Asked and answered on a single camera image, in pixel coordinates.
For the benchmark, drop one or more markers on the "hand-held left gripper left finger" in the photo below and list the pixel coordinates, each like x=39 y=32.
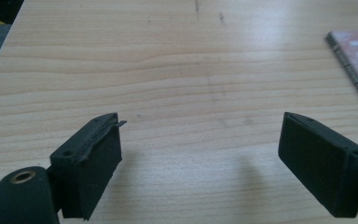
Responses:
x=87 y=168

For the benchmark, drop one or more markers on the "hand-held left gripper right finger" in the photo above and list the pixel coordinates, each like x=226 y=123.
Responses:
x=320 y=161

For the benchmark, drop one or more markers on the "red and white book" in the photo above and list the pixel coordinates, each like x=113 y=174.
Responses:
x=357 y=59

